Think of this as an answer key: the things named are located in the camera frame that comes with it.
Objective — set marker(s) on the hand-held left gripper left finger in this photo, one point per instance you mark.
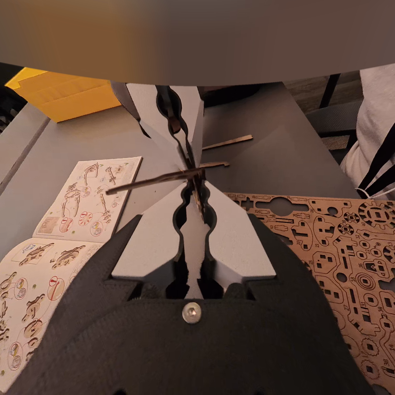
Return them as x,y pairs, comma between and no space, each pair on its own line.
148,247

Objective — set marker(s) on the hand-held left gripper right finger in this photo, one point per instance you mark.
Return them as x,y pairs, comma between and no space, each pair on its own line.
240,247

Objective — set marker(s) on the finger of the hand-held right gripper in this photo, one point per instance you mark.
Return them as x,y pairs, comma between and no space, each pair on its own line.
193,117
148,108

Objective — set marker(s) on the wooden gear shaft assembly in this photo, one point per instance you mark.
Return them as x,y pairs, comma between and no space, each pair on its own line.
198,202

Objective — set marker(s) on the laser-cut plywood parts sheet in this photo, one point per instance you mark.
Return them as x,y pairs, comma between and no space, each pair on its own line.
308,247

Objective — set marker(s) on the thin wooden strip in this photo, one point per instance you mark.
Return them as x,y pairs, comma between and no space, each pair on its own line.
228,142

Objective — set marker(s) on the notched wooden strip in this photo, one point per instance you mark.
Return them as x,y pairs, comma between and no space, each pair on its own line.
216,164

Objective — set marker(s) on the yellow plastic bin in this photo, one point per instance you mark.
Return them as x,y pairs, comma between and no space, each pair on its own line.
71,98

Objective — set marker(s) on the illustrated instruction booklet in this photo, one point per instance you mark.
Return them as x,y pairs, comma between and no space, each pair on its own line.
71,216

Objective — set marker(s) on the dark grey office chair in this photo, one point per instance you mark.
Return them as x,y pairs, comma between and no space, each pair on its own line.
333,117

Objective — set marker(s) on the person's white shirt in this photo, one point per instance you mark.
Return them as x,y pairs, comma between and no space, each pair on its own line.
370,139

